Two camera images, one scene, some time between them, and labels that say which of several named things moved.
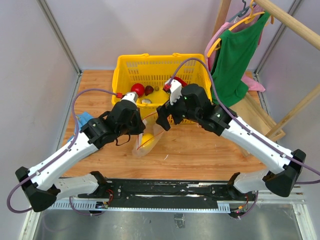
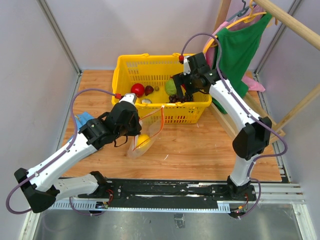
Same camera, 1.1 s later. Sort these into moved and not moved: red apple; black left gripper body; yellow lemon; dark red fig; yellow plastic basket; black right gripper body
Moved: black right gripper body; yellow lemon
Not moved: red apple; yellow plastic basket; dark red fig; black left gripper body
